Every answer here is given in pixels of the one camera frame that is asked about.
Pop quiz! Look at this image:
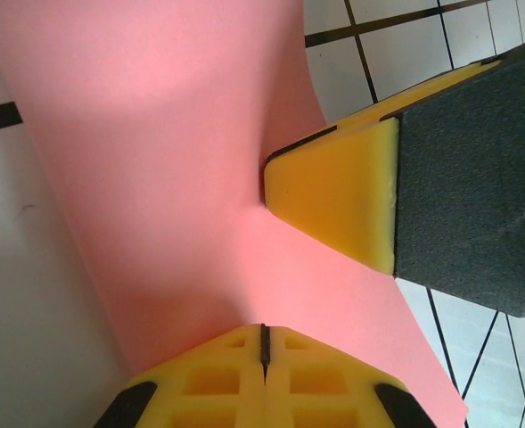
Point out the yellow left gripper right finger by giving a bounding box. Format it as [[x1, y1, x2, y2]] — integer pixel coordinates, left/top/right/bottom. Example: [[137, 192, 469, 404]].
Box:
[[263, 324, 433, 428]]

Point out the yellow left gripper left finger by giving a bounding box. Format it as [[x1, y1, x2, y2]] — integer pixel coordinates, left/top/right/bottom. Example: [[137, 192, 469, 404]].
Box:
[[93, 324, 267, 428]]

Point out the pink paper sheet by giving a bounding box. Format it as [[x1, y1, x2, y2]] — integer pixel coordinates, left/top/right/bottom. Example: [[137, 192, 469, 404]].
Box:
[[0, 0, 468, 423]]

